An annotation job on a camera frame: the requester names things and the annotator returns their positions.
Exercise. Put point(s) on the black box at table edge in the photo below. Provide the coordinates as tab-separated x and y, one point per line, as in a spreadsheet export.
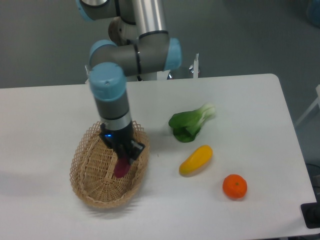
311	214

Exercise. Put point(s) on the purple sweet potato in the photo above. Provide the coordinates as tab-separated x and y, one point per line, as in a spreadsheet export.
122	167

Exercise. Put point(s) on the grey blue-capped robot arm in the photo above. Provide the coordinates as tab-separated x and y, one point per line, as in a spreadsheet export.
149	50

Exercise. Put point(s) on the yellow mango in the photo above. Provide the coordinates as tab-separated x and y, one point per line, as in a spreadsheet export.
196	161

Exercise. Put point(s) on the white table leg frame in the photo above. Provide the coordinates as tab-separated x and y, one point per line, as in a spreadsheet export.
312	110

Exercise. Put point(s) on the orange tangerine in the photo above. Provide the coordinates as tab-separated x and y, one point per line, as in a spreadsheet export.
234	186

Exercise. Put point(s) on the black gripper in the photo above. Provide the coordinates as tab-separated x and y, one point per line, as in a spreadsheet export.
122	142

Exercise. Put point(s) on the green bok choy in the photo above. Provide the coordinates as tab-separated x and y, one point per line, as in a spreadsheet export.
186	125

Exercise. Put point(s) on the woven wicker basket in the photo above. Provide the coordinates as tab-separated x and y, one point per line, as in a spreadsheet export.
92	170

